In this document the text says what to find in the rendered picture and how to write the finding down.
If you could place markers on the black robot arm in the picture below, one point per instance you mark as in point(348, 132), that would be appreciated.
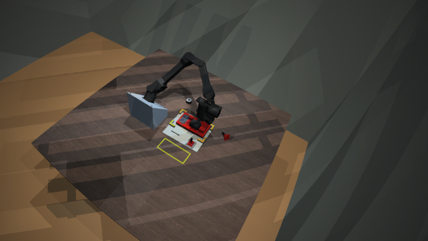
point(204, 105)

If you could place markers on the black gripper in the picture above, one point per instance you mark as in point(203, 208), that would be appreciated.
point(196, 123)

